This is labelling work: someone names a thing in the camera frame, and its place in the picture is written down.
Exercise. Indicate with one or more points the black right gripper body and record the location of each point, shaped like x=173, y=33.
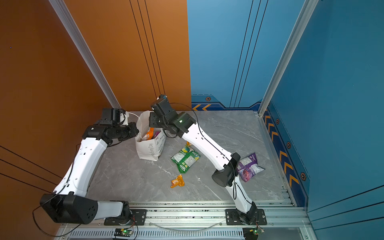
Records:
x=155, y=121

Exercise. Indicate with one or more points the purple grape candy bag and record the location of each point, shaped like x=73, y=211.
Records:
x=157, y=132

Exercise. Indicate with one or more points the white paper bag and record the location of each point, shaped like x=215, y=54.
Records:
x=151, y=149

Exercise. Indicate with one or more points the green white snack bag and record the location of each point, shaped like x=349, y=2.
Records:
x=185, y=158

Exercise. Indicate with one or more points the orange Fox's candy bag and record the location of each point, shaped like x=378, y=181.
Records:
x=149, y=135

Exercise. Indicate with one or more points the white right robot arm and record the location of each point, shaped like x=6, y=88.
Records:
x=184, y=126

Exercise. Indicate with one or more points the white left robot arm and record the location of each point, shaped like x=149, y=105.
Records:
x=68, y=203

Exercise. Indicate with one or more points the purple white snack bag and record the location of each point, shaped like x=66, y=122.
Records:
x=248, y=167

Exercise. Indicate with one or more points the small orange candy wrapper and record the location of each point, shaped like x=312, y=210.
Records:
x=178, y=181

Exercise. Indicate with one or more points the left green circuit board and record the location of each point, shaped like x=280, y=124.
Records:
x=123, y=234

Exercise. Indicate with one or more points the green circuit board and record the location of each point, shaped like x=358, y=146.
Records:
x=252, y=233
x=123, y=234

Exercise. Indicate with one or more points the right green circuit board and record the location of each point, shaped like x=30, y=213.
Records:
x=252, y=233

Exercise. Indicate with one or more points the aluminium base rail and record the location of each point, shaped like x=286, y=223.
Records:
x=203, y=220

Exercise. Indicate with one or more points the left aluminium corner post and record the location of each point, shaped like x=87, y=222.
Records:
x=76, y=36

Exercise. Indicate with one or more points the aluminium corner post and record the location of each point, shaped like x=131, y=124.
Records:
x=294, y=38
x=76, y=36

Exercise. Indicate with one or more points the right aluminium corner post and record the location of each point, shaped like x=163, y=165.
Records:
x=294, y=38

